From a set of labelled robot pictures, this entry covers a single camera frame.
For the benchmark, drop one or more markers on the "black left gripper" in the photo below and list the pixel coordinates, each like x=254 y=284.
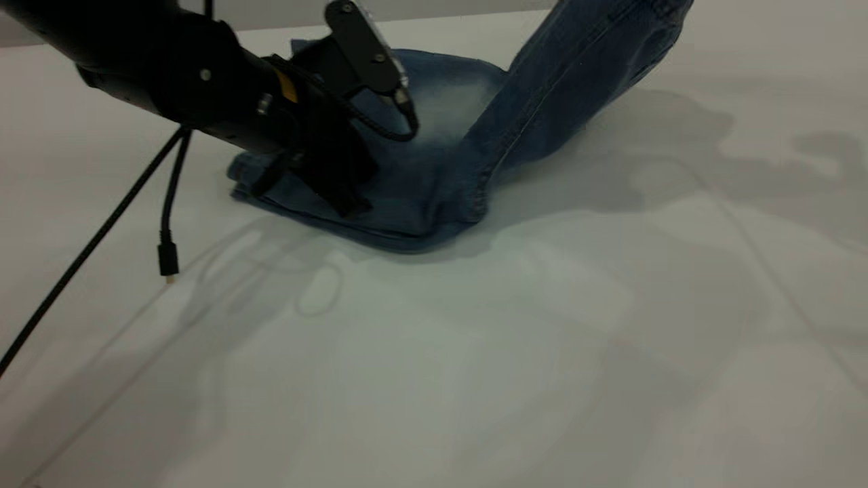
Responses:
x=325 y=142

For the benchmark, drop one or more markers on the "blue denim pants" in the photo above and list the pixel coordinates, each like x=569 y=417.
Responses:
x=434 y=183

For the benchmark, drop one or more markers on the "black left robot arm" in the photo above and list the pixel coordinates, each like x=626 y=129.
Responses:
x=135 y=54

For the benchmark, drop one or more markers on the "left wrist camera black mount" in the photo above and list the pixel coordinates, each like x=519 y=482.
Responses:
x=359 y=41

